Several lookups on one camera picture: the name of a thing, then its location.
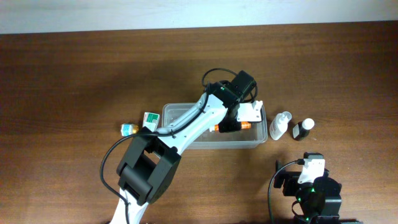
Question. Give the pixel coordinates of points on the dark bottle white cap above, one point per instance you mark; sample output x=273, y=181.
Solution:
x=302, y=129

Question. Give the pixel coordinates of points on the clear plastic container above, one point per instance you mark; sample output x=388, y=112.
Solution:
x=243, y=139

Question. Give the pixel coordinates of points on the white spray bottle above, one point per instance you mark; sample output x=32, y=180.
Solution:
x=279, y=125

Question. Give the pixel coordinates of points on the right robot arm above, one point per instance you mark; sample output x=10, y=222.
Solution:
x=315, y=202

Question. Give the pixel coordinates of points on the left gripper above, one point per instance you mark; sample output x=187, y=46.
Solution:
x=228, y=126

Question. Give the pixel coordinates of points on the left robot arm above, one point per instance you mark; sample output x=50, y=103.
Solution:
x=150, y=162

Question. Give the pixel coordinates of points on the small jar gold lid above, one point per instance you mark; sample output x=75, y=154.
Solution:
x=128, y=129

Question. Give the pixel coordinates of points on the white green Panadol box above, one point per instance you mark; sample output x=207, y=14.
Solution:
x=150, y=121

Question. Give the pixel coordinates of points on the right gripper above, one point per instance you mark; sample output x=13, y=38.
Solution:
x=291, y=181

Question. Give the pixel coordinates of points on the orange Redoxon tube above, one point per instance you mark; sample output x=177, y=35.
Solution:
x=245, y=125

